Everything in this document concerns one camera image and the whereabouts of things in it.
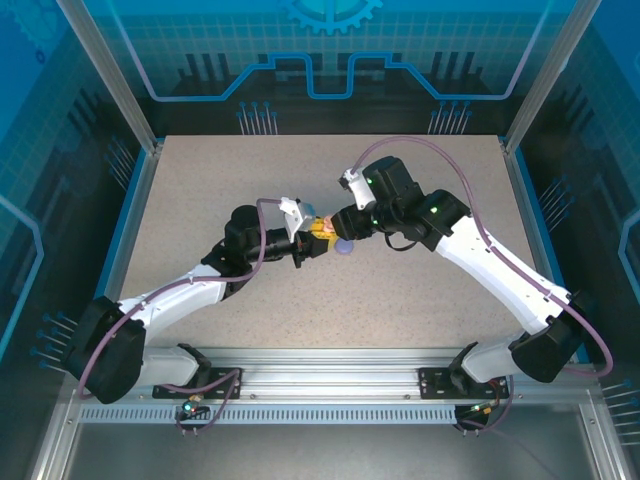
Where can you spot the lilac earbud charging case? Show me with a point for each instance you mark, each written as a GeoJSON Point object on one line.
{"type": "Point", "coordinates": [344, 247]}

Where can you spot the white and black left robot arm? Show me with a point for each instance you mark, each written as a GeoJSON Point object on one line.
{"type": "Point", "coordinates": [170, 300]}

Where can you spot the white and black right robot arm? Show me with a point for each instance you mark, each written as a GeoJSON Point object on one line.
{"type": "Point", "coordinates": [500, 270]}

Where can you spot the blue table edge strip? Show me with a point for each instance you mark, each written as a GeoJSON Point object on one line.
{"type": "Point", "coordinates": [542, 225]}
{"type": "Point", "coordinates": [123, 225]}

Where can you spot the power connector with green light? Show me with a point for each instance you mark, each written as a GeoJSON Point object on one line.
{"type": "Point", "coordinates": [482, 409]}
{"type": "Point", "coordinates": [192, 407]}

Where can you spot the grey metal shelf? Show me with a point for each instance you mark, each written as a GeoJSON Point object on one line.
{"type": "Point", "coordinates": [320, 455]}

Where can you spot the aluminium side frame rail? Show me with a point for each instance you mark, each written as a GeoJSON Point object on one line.
{"type": "Point", "coordinates": [135, 225]}
{"type": "Point", "coordinates": [529, 225]}

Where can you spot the aluminium mounting rail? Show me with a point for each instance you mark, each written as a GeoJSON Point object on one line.
{"type": "Point", "coordinates": [325, 375]}

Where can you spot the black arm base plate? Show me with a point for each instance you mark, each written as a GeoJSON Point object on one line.
{"type": "Point", "coordinates": [214, 394]}
{"type": "Point", "coordinates": [432, 385]}

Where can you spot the aluminium frame post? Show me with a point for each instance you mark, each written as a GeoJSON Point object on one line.
{"type": "Point", "coordinates": [551, 75]}
{"type": "Point", "coordinates": [112, 75]}

